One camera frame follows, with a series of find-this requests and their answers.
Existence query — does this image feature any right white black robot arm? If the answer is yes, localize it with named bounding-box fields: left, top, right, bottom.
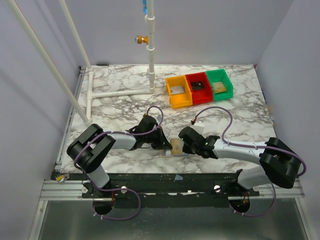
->
left=178, top=126, right=301, bottom=192

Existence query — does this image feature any green plastic bin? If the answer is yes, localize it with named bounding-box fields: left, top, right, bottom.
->
left=205, top=69, right=234, bottom=102

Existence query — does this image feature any gold card in green bin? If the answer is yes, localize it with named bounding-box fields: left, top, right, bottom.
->
left=212, top=81, right=227, bottom=94

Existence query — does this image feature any beige card holder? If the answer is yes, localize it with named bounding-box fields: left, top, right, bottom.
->
left=158, top=149, right=192, bottom=158

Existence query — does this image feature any white card in yellow bin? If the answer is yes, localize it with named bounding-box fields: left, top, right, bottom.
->
left=170, top=85, right=185, bottom=95

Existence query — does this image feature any black card in red bin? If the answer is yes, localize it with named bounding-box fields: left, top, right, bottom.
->
left=190, top=81, right=204, bottom=91

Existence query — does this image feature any yellow plastic bin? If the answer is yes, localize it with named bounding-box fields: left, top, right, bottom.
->
left=165, top=75, right=193, bottom=109

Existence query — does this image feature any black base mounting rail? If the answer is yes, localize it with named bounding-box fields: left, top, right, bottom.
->
left=50, top=171, right=259, bottom=214

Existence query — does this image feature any blue sticker on rail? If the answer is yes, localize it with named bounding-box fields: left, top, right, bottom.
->
left=174, top=174, right=184, bottom=181

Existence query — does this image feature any white PVC pipe frame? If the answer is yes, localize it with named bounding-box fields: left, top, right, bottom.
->
left=5, top=0, right=155, bottom=126

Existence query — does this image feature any gold credit card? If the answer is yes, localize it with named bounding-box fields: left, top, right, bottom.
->
left=170, top=138, right=183, bottom=156

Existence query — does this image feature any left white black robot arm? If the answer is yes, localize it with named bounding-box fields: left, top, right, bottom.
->
left=66, top=115, right=172, bottom=188

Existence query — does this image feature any red plastic bin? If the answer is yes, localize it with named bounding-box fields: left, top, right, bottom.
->
left=185, top=72, right=214, bottom=105

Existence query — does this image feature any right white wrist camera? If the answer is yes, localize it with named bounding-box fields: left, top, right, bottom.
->
left=192, top=120, right=205, bottom=135

